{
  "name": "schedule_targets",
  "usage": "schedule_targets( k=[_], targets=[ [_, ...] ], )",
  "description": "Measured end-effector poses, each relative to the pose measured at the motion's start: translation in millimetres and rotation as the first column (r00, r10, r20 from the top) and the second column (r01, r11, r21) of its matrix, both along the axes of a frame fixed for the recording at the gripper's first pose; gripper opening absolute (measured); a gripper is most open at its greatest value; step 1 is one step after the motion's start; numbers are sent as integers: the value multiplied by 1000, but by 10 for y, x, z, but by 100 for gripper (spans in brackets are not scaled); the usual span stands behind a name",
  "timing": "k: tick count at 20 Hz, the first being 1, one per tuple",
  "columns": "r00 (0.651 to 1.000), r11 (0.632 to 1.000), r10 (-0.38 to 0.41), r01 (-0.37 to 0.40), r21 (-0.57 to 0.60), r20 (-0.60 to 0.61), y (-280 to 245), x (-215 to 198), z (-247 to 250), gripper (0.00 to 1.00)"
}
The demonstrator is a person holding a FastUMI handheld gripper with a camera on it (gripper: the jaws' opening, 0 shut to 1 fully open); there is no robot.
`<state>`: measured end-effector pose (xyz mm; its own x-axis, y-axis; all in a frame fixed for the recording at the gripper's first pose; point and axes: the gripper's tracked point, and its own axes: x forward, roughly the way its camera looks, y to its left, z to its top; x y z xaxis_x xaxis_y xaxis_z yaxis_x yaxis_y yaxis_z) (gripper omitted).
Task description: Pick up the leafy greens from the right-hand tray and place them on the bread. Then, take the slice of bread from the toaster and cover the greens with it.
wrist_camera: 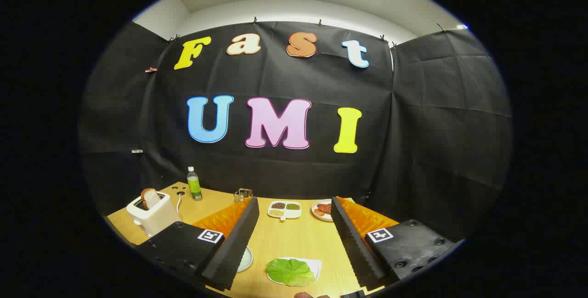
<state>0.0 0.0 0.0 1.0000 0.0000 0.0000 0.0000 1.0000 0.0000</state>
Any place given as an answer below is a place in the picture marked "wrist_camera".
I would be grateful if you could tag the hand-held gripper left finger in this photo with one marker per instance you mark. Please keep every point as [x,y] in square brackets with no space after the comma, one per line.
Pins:
[234,247]

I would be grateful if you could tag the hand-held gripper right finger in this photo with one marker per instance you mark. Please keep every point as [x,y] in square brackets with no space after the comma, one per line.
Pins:
[353,247]

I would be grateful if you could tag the green lettuce leaf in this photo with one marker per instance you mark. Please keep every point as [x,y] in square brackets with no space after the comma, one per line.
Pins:
[289,271]

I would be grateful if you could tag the bread slice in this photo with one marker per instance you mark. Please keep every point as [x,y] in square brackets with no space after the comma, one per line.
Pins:
[150,198]

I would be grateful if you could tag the pale green round plate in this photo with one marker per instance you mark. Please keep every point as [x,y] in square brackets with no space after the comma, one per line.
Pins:
[245,259]

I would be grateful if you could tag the white square plate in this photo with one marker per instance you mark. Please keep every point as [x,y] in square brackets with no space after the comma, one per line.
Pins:
[315,268]

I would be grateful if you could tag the brown meat strip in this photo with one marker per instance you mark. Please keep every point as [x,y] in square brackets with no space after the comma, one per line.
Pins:
[325,207]

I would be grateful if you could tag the white oval plate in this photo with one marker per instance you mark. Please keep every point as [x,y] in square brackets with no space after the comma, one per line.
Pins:
[316,215]

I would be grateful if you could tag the pale yellow beans pile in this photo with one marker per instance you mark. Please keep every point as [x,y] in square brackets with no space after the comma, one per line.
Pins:
[275,212]

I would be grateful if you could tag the white divided dish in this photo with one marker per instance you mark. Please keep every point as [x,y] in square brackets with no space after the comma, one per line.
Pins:
[285,216]

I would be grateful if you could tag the dark red beans pile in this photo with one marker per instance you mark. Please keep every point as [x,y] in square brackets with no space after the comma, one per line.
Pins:
[278,205]

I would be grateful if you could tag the green beans pile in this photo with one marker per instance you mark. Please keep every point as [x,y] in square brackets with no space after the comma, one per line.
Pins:
[293,206]

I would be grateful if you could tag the green label drink bottle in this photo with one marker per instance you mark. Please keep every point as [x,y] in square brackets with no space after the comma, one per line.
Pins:
[194,188]

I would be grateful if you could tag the white toaster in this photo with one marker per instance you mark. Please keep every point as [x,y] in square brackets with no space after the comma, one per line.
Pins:
[156,220]

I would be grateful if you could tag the black backdrop cloth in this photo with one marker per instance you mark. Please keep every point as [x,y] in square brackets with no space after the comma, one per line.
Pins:
[413,128]

